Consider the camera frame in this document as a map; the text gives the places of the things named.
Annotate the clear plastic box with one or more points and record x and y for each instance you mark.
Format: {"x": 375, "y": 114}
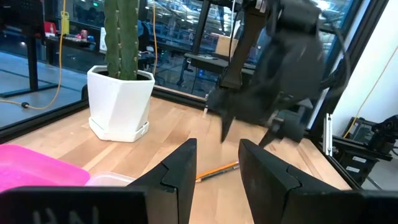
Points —
{"x": 109, "y": 180}

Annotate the black control box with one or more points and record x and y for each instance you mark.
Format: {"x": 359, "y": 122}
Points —
{"x": 357, "y": 161}

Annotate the white pot saucer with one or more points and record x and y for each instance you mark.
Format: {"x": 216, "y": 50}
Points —
{"x": 118, "y": 135}

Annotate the small pink object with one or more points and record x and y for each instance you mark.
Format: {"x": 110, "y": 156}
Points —
{"x": 84, "y": 34}

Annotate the yellow pencil pink eraser cap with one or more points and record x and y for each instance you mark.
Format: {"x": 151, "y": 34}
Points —
{"x": 217, "y": 171}

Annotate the silver aluminium strip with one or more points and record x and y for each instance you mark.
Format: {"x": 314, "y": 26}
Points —
{"x": 327, "y": 133}

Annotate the small yellow-green container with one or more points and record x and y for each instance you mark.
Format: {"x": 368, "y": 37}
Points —
{"x": 65, "y": 22}

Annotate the black background robot arm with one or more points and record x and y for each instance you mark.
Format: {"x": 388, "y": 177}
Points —
{"x": 385, "y": 132}

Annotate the white faceted plant pot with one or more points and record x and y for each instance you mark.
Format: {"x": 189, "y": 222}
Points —
{"x": 119, "y": 99}

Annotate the black post stand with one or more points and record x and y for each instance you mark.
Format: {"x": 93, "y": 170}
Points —
{"x": 32, "y": 56}

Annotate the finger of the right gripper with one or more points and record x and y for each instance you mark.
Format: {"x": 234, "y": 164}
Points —
{"x": 226, "y": 124}
{"x": 269, "y": 137}

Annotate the cardboard box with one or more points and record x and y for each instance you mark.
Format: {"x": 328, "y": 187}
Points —
{"x": 224, "y": 46}

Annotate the tall green cactus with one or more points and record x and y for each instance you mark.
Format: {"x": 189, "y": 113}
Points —
{"x": 121, "y": 37}

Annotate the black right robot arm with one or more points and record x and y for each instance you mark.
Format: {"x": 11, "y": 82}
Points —
{"x": 245, "y": 46}

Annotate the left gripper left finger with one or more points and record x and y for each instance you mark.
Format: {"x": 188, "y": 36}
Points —
{"x": 180, "y": 174}

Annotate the small red object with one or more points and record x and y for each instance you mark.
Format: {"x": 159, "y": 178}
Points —
{"x": 49, "y": 28}

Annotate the dark background desk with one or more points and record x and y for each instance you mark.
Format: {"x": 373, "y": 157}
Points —
{"x": 205, "y": 60}

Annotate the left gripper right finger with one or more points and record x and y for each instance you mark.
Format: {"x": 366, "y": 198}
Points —
{"x": 267, "y": 183}

